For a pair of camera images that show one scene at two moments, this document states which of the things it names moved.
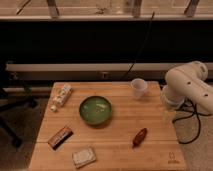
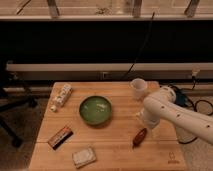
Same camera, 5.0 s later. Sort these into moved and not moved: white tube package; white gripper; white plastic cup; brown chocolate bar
Moved: white gripper
Not moved: brown chocolate bar; white plastic cup; white tube package
